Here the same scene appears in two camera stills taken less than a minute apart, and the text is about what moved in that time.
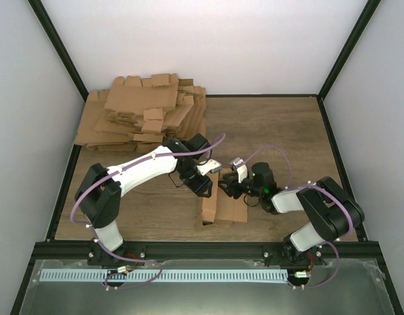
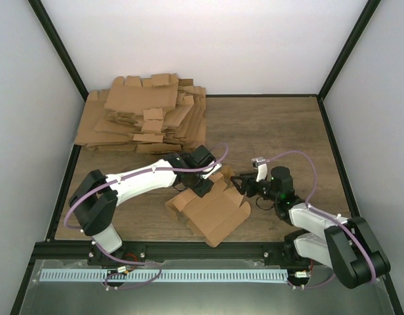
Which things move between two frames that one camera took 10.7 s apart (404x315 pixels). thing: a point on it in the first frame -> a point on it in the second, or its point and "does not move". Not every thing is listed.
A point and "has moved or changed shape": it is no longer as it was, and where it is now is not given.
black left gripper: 199,186 does not move
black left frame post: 57,41 does not move
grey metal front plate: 359,288 does not move
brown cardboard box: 218,207 has moved or changed shape
